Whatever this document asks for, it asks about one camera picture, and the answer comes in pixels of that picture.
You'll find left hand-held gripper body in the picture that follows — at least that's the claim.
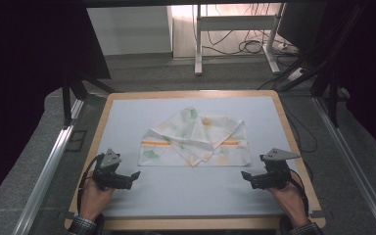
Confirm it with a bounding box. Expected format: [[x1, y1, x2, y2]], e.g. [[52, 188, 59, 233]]
[[92, 148, 133, 191]]

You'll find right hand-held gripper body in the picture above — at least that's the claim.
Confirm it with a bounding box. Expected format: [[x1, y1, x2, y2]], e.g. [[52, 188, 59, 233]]
[[259, 148, 302, 190]]

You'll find leaf print pillowcase with zipper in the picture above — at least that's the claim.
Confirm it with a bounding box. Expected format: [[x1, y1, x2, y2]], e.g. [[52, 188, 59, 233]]
[[137, 107, 253, 168]]

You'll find person's left hand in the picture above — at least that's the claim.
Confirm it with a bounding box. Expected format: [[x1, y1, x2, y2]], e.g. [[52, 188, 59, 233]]
[[78, 170, 116, 221]]

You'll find person's right hand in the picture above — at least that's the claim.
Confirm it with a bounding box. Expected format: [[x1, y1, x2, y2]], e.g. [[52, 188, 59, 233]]
[[267, 172, 309, 228]]

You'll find wooden-edged table with white top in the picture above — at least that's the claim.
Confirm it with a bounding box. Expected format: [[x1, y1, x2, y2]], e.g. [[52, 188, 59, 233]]
[[64, 90, 327, 231]]

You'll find black metal stand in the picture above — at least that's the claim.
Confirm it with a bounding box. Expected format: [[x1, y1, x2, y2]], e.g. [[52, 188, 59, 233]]
[[278, 52, 346, 129], [61, 73, 116, 129]]

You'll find white power strip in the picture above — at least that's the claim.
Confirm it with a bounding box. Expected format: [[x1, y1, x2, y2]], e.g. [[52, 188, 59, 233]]
[[287, 67, 308, 82]]

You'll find black curtain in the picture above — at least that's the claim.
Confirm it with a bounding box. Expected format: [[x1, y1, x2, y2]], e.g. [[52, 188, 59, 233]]
[[0, 0, 112, 213], [322, 0, 376, 163]]

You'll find white cabinet panel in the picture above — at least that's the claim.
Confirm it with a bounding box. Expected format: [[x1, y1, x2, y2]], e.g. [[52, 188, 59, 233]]
[[86, 5, 174, 57]]

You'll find dark monitor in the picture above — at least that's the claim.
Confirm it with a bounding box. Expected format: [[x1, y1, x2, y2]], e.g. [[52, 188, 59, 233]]
[[276, 2, 328, 51]]

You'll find left hand-held gripper black cable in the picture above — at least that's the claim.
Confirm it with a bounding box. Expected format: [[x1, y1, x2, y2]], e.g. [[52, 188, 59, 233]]
[[76, 154, 106, 213]]

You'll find hand-held gripper black cable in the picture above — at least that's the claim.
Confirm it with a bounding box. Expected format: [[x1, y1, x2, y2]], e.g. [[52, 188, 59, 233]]
[[288, 177, 310, 217], [76, 154, 106, 213]]

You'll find black floor cable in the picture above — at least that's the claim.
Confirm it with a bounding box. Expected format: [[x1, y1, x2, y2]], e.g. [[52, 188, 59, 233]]
[[283, 101, 319, 155]]

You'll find right hand-held gripper black cable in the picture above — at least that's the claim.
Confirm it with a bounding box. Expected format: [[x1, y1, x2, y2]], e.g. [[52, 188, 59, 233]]
[[288, 177, 310, 217]]

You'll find aluminium floor rail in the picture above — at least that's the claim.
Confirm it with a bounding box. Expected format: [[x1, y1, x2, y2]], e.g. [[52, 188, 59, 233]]
[[311, 96, 376, 235], [11, 97, 86, 235]]

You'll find tangle of black floor cables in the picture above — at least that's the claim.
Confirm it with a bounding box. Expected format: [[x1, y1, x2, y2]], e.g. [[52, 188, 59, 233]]
[[202, 3, 297, 57]]

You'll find white desk frame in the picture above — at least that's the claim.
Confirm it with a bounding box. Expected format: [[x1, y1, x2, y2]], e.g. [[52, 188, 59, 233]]
[[194, 3, 286, 76]]

